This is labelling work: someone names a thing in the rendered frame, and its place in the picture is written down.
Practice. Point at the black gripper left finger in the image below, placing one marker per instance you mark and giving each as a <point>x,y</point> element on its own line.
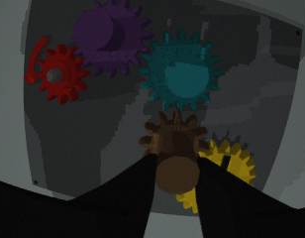
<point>119,208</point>

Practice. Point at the red gear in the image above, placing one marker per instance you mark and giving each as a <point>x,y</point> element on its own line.
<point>71,74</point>

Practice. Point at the yellow gear with black stripe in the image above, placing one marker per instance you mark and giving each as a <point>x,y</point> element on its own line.
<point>235,161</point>

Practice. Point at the brown gear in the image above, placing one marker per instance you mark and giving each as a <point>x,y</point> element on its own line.
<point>177,146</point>

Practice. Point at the grey board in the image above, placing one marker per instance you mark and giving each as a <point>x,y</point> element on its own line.
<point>80,144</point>

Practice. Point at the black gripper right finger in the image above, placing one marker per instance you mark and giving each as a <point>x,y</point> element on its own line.
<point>231,208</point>

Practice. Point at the purple gear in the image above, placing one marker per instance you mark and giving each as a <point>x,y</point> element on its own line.
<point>111,36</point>

